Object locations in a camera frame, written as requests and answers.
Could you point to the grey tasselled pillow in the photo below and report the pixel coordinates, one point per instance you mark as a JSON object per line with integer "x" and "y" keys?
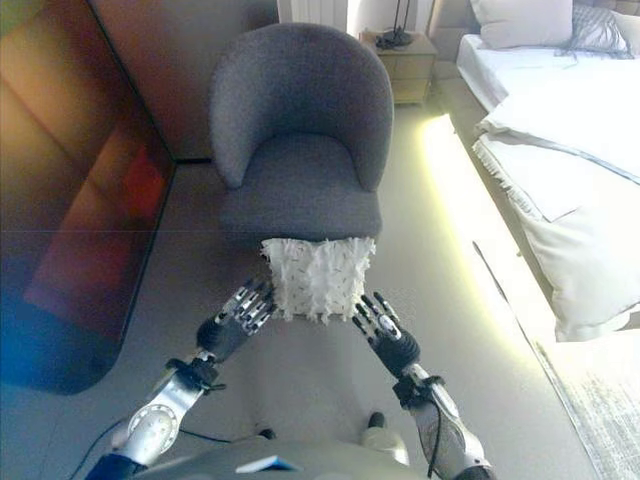
{"x": 597, "y": 32}

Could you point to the wooden nightstand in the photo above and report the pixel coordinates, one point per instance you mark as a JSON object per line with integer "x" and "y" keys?
{"x": 407, "y": 65}

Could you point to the grey robot torso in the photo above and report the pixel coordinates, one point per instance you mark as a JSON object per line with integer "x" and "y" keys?
{"x": 280, "y": 460}

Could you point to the black desk lamp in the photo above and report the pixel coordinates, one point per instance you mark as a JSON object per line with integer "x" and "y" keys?
{"x": 395, "y": 35}

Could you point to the white fringed cushion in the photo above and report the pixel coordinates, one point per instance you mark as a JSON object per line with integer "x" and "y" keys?
{"x": 320, "y": 280}

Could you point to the white folded duvet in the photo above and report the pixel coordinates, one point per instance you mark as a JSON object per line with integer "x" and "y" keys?
{"x": 575, "y": 200}

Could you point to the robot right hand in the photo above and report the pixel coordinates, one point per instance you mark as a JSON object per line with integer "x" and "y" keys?
{"x": 387, "y": 332}

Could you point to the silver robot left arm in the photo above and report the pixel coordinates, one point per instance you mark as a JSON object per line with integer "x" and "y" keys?
{"x": 155, "y": 415}

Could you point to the white bed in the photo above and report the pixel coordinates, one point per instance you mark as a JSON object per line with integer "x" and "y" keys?
{"x": 550, "y": 150}

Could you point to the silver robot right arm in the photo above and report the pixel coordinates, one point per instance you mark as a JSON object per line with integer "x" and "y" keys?
{"x": 440, "y": 420}

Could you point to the grey upholstered armchair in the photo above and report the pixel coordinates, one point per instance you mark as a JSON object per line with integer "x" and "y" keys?
{"x": 300, "y": 130}

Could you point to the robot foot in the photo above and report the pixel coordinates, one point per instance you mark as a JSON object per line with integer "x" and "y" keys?
{"x": 376, "y": 422}

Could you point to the white pillow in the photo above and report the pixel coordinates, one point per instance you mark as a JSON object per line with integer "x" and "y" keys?
{"x": 522, "y": 22}

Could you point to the brown wooden wardrobe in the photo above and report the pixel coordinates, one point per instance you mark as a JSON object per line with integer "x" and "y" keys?
{"x": 75, "y": 175}

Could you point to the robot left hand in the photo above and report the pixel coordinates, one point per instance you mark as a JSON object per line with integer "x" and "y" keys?
{"x": 240, "y": 314}

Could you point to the light patterned rug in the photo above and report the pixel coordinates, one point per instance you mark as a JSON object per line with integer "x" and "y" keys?
{"x": 595, "y": 400}

